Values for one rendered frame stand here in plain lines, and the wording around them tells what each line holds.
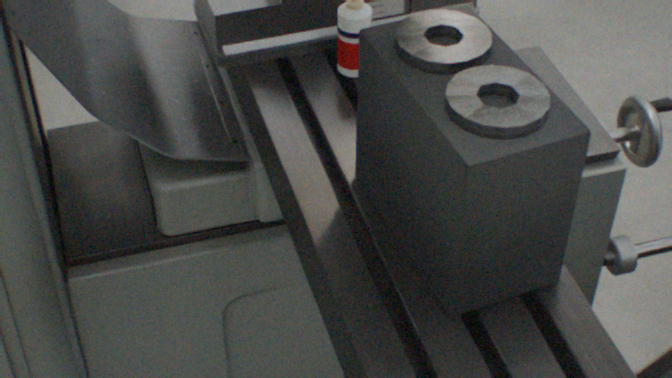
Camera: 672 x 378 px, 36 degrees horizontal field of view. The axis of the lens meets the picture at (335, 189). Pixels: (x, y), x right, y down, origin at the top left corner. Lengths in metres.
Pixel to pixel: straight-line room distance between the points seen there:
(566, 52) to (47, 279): 2.03
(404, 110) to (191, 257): 0.50
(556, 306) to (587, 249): 0.62
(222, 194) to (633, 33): 2.05
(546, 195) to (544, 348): 0.14
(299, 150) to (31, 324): 0.41
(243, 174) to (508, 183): 0.49
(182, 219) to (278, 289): 0.20
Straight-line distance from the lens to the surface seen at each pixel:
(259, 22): 1.27
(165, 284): 1.38
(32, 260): 1.27
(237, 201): 1.32
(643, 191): 2.62
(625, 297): 2.35
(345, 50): 1.24
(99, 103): 1.21
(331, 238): 1.05
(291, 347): 1.55
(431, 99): 0.92
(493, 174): 0.87
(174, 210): 1.31
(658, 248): 1.70
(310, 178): 1.11
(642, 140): 1.72
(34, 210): 1.24
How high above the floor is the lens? 1.67
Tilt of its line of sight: 42 degrees down
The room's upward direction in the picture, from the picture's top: 1 degrees clockwise
